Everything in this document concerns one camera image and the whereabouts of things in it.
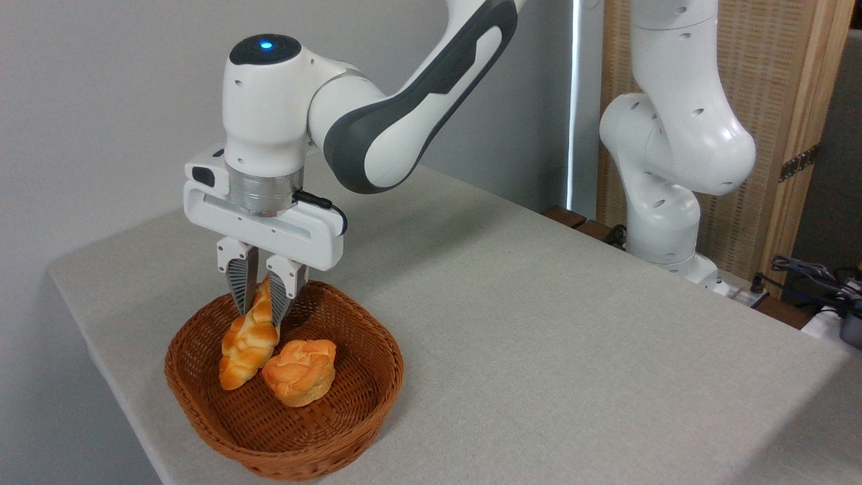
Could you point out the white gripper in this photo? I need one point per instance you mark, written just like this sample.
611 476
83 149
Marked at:
316 239

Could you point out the long braided bread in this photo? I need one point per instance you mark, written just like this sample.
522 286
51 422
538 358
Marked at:
248 350

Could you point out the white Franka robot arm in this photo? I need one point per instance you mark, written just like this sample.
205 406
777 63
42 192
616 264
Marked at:
269 108

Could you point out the round bread roll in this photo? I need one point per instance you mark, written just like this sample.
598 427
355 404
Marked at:
300 372

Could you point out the brown wicker basket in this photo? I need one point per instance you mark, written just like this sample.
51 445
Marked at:
323 434

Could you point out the brown wooden platform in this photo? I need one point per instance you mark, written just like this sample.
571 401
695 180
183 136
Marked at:
566 216

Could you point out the black metal screen hinge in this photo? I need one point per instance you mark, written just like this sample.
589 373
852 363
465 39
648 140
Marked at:
800 163

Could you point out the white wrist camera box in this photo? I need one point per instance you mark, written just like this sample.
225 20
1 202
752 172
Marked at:
203 172

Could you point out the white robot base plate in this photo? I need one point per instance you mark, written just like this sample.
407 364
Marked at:
731 286

